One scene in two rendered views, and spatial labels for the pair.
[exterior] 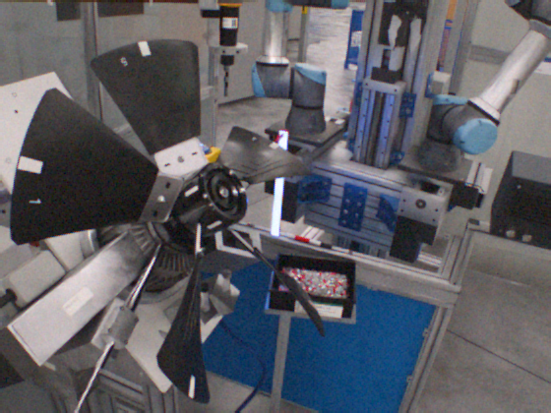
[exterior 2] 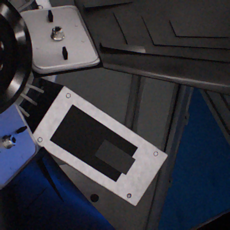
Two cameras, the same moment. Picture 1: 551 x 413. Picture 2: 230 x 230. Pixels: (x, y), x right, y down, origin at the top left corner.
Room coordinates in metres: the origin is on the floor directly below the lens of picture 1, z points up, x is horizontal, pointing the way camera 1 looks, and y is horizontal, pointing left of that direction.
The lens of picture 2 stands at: (0.58, -0.28, 1.58)
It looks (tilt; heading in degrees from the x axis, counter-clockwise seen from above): 47 degrees down; 47
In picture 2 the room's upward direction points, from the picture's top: 8 degrees clockwise
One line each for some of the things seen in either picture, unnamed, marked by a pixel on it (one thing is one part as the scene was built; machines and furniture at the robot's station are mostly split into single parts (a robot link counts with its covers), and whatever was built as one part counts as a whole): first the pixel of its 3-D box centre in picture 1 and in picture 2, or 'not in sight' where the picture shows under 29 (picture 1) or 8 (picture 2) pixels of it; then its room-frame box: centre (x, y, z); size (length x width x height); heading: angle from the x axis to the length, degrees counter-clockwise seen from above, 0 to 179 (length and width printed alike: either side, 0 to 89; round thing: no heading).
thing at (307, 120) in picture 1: (306, 114); not in sight; (1.65, -0.10, 1.09); 0.15 x 0.15 x 0.10
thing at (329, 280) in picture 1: (313, 288); not in sight; (0.97, -0.13, 0.84); 0.19 x 0.14 x 0.05; 84
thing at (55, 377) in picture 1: (60, 354); not in sight; (0.75, 0.49, 0.73); 0.15 x 0.09 x 0.22; 70
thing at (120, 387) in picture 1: (126, 390); not in sight; (0.80, 0.35, 0.56); 0.19 x 0.04 x 0.04; 70
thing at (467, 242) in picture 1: (463, 253); not in sight; (1.01, -0.52, 0.96); 0.03 x 0.03 x 0.20; 70
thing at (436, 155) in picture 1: (440, 147); not in sight; (1.44, -0.54, 1.09); 0.15 x 0.15 x 0.10
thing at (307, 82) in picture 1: (307, 83); not in sight; (1.65, -0.09, 1.20); 0.13 x 0.12 x 0.14; 92
